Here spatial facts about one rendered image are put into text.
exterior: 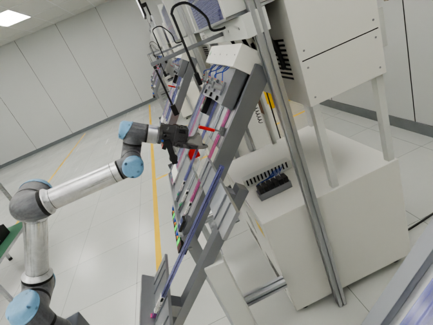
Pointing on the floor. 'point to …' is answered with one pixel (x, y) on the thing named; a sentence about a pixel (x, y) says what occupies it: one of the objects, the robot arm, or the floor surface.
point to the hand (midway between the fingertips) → (204, 147)
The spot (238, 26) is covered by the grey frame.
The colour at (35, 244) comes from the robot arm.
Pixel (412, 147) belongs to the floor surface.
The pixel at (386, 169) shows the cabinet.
